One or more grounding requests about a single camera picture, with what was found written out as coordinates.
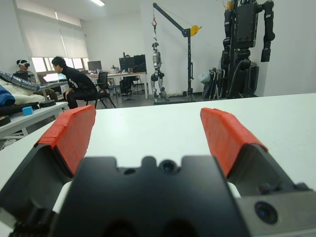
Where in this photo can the silver humanoid robot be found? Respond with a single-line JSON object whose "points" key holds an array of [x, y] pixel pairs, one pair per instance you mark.
{"points": [[156, 59]]}

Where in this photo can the pale green plastic bag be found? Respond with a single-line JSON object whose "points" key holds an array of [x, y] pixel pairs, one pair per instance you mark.
{"points": [[204, 77]]}

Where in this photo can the wooden top desk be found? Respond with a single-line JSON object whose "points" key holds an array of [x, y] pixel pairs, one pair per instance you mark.
{"points": [[142, 73]]}

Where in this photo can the silver quilted pad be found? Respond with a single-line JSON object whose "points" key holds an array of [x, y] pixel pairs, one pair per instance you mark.
{"points": [[17, 81]]}

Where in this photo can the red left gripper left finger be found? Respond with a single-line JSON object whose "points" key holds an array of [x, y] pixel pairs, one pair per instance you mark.
{"points": [[71, 133]]}

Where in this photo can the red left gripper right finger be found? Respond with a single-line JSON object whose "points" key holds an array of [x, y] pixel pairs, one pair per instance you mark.
{"points": [[227, 138]]}

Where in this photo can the black computer monitor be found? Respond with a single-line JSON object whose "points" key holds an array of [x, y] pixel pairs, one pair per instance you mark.
{"points": [[94, 65], [126, 64]]}

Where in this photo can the blue foam cube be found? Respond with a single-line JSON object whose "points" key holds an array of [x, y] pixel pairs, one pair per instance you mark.
{"points": [[27, 111]]}

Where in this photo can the large black humanoid robot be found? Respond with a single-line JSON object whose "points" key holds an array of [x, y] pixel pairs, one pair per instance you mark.
{"points": [[244, 24]]}

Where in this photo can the black gantry crane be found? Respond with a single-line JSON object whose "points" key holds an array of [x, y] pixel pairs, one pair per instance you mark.
{"points": [[188, 61]]}

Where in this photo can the black cloth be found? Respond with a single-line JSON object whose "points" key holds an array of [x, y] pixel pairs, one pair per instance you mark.
{"points": [[14, 109]]}

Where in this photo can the person in black clothes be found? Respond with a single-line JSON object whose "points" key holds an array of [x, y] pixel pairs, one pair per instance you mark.
{"points": [[79, 84]]}

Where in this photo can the seated person behind desk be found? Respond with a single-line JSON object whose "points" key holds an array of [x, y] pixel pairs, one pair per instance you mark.
{"points": [[126, 84]]}

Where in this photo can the cream padded cushion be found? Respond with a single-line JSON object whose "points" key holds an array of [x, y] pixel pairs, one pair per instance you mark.
{"points": [[24, 96]]}

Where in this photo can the white side table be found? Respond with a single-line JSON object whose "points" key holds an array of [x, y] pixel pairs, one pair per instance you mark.
{"points": [[37, 118]]}

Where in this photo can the ceiling light strip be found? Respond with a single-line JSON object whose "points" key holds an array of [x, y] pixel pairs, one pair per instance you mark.
{"points": [[97, 2]]}

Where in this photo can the black office chair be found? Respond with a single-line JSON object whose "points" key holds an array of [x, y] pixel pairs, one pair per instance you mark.
{"points": [[102, 79]]}

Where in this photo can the black tape roll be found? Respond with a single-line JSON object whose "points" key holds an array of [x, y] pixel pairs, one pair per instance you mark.
{"points": [[3, 121]]}

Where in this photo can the stack of folded chairs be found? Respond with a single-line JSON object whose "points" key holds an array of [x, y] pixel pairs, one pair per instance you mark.
{"points": [[217, 84]]}

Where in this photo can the person wearing VR headset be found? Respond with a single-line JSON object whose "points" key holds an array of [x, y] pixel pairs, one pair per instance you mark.
{"points": [[23, 65]]}

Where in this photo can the white roller blind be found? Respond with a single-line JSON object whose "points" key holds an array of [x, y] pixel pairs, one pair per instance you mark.
{"points": [[49, 42]]}

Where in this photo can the black flat disc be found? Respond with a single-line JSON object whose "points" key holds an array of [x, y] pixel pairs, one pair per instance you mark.
{"points": [[48, 104]]}

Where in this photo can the blue jacket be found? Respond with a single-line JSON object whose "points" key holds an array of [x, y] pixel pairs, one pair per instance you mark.
{"points": [[6, 96]]}

